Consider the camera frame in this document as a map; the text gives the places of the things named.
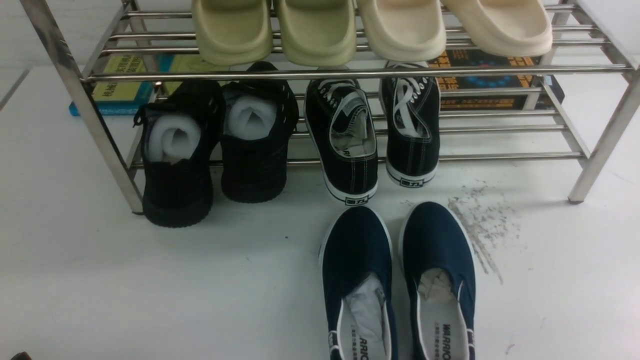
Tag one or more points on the dark object bottom corner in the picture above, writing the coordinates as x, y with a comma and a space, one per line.
21, 356

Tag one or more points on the green slipper far left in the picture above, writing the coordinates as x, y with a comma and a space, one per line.
232, 32

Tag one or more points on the black orange book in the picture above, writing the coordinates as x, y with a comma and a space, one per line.
483, 93

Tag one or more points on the black canvas sneaker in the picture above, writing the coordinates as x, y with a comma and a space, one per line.
338, 119
412, 108

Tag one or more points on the cream slipper far right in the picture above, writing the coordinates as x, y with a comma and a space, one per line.
508, 28

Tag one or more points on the black canvas sneaker left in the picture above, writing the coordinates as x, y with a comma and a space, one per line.
338, 119

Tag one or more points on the yellow green book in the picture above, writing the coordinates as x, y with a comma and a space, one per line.
188, 63

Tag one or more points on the navy slip-on shoe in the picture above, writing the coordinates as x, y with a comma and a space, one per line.
356, 269
437, 264

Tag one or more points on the black mesh sneaker right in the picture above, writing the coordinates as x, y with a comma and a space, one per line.
261, 115

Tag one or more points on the black mesh sneaker left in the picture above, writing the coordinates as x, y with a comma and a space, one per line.
179, 135

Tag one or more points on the stainless steel shoe rack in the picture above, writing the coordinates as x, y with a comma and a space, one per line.
80, 84

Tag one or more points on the black canvas sneaker right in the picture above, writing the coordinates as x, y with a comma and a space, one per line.
412, 108

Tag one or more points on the black mesh sneaker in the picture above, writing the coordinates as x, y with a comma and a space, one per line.
261, 115
179, 135

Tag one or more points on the green slipper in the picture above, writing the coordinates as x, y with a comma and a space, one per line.
317, 33
232, 32

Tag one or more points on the yellow blue book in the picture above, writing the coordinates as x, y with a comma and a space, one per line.
122, 98

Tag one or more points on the cream slipper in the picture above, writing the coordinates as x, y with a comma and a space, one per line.
404, 30
508, 28

